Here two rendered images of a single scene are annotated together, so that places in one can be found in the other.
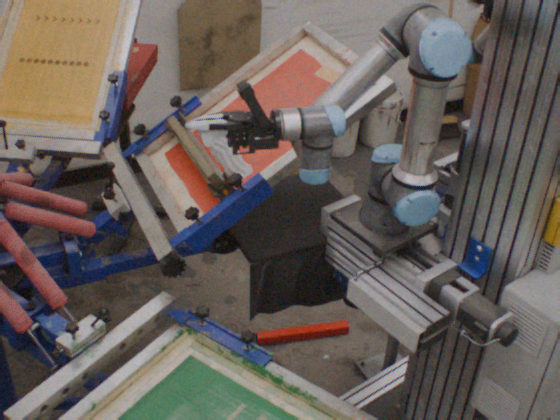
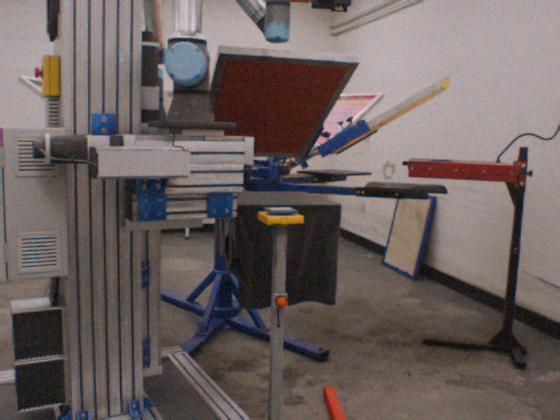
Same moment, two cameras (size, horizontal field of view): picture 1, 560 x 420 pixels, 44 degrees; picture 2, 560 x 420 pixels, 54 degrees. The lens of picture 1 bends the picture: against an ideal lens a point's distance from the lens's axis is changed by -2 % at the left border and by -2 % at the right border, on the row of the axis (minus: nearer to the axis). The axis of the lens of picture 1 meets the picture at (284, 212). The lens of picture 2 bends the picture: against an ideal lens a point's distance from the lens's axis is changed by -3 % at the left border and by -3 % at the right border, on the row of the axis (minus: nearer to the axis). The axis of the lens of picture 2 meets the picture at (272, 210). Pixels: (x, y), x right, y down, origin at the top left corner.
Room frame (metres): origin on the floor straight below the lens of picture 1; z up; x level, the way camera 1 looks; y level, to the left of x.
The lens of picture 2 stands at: (2.61, -2.40, 1.23)
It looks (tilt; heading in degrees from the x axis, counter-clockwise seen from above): 8 degrees down; 101
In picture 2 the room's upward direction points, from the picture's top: 2 degrees clockwise
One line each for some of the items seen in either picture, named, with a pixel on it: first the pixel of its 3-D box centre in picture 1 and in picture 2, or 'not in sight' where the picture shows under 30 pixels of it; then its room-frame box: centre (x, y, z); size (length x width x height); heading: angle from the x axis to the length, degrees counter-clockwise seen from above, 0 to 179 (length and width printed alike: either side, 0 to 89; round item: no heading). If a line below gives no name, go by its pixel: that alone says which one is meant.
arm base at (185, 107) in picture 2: not in sight; (190, 106); (1.99, -0.67, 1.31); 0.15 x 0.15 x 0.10
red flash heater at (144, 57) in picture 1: (97, 71); (461, 169); (3.06, 0.91, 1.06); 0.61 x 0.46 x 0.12; 177
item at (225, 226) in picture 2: (305, 275); (231, 234); (1.98, -0.09, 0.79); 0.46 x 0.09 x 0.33; 117
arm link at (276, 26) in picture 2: not in sight; (277, 23); (2.28, -0.72, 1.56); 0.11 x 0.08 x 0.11; 104
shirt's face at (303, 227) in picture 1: (287, 211); (273, 197); (2.15, -0.01, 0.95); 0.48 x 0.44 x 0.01; 117
